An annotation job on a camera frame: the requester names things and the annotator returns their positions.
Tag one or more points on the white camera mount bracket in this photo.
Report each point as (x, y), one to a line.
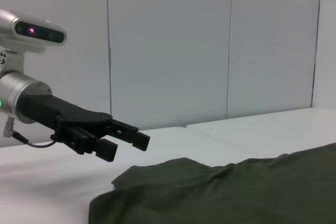
(13, 61)

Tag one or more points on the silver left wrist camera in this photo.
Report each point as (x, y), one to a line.
(39, 31)

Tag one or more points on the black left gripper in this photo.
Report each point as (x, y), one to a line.
(65, 115)

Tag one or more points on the dark green t-shirt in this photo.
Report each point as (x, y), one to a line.
(210, 195)

